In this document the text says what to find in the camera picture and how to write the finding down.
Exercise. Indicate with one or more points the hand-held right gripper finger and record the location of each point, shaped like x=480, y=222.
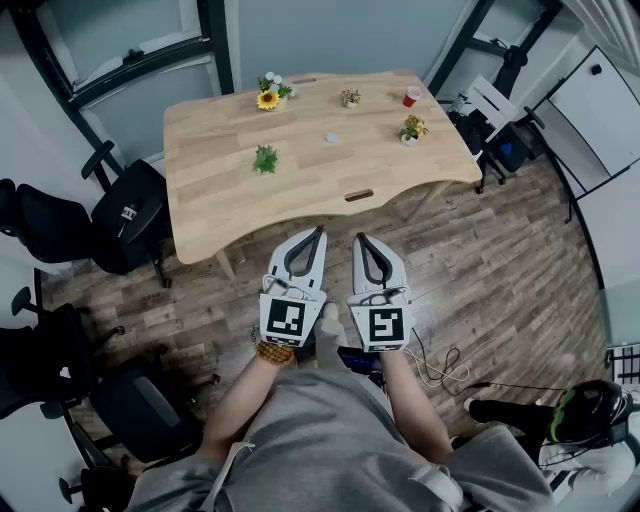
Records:
x=360, y=270
x=392, y=267

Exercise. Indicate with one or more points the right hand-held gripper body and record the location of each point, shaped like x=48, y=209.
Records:
x=382, y=325

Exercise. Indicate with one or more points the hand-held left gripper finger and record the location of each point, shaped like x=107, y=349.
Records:
x=278, y=257
x=319, y=265

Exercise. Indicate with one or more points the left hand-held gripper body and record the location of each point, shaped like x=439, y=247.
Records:
x=285, y=320

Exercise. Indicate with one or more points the round grey tape measure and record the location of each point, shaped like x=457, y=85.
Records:
x=331, y=138

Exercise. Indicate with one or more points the person's left forearm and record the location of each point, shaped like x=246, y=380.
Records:
x=240, y=400

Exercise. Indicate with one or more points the person's right forearm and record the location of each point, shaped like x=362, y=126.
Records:
x=415, y=400

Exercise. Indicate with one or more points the black device with blue screen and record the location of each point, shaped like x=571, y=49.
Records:
x=357, y=360

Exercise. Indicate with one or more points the person's grey shoe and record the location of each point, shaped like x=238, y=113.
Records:
x=330, y=335

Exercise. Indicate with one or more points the green leafy artificial plant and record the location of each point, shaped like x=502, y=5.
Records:
x=265, y=160

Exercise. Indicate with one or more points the person's grey sweatshirt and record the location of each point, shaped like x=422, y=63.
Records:
x=340, y=440

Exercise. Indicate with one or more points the orange flower potted plant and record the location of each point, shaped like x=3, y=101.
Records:
x=413, y=130

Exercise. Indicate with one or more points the black office chair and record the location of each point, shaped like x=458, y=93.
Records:
x=45, y=225
x=45, y=350
x=145, y=415
x=145, y=190

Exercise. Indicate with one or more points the black backpack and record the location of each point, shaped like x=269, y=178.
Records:
x=470, y=135

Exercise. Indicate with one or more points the black bottle with white label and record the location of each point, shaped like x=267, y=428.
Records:
x=128, y=216

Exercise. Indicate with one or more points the sunflower and daisy bouquet pot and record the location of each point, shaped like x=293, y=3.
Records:
x=270, y=97

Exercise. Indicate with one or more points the dark blue bag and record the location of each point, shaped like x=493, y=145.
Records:
x=512, y=150

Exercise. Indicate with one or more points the pale green succulent pot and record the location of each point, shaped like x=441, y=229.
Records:
x=351, y=97

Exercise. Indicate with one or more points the red cup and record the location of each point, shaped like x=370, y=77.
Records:
x=411, y=97

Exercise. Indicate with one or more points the clear water bottle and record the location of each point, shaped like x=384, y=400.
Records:
x=461, y=100

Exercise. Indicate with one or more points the white chair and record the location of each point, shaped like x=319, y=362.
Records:
x=492, y=107

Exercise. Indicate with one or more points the black stand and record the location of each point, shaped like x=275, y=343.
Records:
x=510, y=65

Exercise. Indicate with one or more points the white board on black stand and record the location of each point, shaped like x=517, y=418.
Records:
x=595, y=110

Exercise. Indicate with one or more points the black window frame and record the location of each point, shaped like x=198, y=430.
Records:
x=220, y=50

